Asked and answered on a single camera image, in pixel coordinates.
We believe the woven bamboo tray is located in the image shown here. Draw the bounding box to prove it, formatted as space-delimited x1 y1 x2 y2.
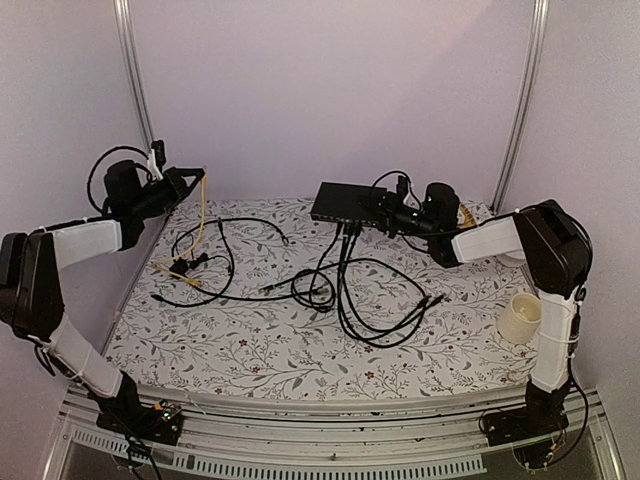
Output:
457 203 477 230

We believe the floral table mat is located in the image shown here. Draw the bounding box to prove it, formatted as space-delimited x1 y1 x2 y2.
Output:
105 199 536 401

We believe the black power adapter plug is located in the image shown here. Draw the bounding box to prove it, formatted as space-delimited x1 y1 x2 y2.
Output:
169 253 210 280

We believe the front aluminium rail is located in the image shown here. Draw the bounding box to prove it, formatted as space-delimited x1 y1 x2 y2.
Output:
44 384 626 476

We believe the aluminium frame post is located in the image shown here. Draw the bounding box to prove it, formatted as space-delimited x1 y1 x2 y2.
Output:
490 0 549 213
113 0 154 147

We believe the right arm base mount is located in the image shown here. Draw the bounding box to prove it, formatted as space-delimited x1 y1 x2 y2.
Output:
479 399 569 446

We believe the black cable bundle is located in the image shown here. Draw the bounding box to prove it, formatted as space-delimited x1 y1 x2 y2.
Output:
289 222 446 349

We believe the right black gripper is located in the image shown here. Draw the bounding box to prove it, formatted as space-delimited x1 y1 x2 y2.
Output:
358 189 439 240

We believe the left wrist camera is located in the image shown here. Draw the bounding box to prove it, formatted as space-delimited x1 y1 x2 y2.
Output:
147 139 166 180

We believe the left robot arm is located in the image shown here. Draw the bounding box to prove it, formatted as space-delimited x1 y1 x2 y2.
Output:
1 140 206 434

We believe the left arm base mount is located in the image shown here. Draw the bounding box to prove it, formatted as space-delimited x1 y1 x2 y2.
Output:
96 398 184 446

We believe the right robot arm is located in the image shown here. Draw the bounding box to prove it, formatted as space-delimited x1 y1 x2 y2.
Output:
364 183 593 436

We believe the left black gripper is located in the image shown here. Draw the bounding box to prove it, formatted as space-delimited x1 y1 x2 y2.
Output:
132 166 206 219

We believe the white ceramic bowl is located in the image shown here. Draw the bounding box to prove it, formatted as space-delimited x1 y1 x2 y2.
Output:
497 252 526 268

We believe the black network switch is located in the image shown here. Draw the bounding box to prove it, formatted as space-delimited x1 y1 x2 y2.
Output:
310 182 387 227

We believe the cream ribbed cup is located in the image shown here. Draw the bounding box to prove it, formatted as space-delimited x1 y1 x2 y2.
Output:
496 293 541 345

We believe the black ethernet cable pulled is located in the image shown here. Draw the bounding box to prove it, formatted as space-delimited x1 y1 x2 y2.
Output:
151 268 337 311

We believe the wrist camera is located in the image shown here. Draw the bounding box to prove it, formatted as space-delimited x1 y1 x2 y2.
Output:
396 175 411 202
147 139 166 180

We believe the yellow ethernet cable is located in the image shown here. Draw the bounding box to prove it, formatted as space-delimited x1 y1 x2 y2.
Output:
152 169 209 289

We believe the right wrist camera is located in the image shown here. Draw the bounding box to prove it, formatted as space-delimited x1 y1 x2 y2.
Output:
396 175 411 202

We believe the right aluminium frame post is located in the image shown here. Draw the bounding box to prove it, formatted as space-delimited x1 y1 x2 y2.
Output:
490 0 549 213

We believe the left aluminium frame post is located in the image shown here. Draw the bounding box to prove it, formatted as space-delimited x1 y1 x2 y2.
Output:
113 0 154 147

